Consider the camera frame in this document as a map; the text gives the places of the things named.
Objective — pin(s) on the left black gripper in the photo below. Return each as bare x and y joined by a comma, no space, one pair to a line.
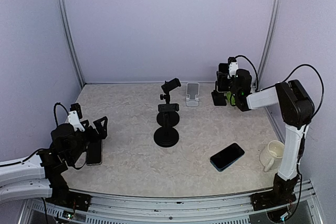
102,132

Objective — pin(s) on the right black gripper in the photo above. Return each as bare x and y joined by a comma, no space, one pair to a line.
221,80

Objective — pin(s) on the black folding phone stand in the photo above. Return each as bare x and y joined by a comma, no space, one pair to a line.
219,94

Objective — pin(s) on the white folding phone stand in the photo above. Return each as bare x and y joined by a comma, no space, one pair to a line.
192,93

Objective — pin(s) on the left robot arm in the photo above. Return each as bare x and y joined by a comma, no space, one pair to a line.
39,175

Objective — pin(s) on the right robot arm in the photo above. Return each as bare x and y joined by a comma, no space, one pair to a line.
233,85

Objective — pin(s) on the rear black round-base stand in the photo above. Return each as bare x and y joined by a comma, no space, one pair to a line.
168,103

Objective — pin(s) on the blue phone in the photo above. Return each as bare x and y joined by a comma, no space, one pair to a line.
224,158

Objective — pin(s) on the green saucer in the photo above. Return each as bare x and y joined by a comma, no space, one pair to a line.
230,98

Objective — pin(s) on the cream ceramic mug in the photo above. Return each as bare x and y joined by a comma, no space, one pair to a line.
271,156

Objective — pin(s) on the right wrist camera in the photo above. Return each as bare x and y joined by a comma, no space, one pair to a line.
232,66

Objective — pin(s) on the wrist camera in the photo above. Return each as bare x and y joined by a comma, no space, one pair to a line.
74,117
232,66

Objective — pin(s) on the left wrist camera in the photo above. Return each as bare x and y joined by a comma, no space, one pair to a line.
74,117

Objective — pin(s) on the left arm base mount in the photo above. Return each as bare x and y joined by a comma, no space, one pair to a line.
63,196

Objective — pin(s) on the right aluminium frame post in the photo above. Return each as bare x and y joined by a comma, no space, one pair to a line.
269,37

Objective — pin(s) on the aluminium frame post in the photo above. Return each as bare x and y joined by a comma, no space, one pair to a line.
70,42
269,37

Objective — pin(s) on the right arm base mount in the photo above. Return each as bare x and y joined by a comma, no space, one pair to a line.
281,193

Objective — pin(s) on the left aluminium frame post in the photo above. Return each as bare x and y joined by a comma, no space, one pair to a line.
70,42

